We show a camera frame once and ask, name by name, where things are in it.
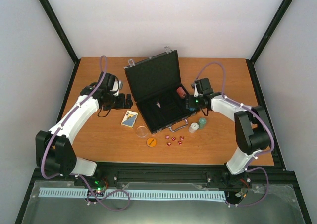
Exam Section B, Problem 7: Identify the red poker chip stack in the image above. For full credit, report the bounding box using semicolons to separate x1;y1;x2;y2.
176;87;187;99

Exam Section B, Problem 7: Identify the green poker chip stack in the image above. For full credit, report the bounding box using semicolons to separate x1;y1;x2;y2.
198;117;207;129

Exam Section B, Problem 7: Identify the white poker chip stack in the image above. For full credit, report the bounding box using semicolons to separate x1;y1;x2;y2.
188;122;199;133

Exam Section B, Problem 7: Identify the black poker set case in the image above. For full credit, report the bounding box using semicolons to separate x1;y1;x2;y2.
124;49;199;134

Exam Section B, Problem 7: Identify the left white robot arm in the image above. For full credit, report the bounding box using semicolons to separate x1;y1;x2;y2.
35;72;133;186

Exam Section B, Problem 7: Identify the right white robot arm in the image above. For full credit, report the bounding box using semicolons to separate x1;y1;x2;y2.
186;78;275;175

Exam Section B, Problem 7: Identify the playing card deck box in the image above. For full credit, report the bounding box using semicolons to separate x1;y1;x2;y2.
121;110;138;128

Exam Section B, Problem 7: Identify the clear plastic disc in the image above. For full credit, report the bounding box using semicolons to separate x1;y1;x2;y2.
136;125;148;138

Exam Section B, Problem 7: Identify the orange dealer button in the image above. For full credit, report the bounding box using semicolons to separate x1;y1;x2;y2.
146;137;157;147

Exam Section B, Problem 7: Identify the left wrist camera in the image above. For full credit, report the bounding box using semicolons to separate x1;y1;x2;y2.
111;79;123;96

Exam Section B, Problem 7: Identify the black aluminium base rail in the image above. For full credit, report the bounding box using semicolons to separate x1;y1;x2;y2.
32;161;297;187

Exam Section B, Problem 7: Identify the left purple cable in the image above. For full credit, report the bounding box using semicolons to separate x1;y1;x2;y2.
41;55;131;212

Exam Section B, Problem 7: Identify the purple cable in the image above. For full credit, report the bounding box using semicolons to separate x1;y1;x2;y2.
198;61;276;208
41;55;131;212

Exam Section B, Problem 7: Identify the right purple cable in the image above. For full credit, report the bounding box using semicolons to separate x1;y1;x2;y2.
198;61;276;208

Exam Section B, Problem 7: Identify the light blue cable duct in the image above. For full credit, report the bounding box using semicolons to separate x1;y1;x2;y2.
38;187;226;202

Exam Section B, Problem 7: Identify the left black frame post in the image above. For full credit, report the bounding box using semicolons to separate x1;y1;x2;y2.
38;0;79;64

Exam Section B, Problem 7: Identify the black frame post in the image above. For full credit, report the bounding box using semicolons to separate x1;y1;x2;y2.
249;0;302;64
38;0;79;64

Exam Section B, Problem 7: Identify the right black frame post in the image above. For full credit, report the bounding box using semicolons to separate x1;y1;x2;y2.
249;0;302;64

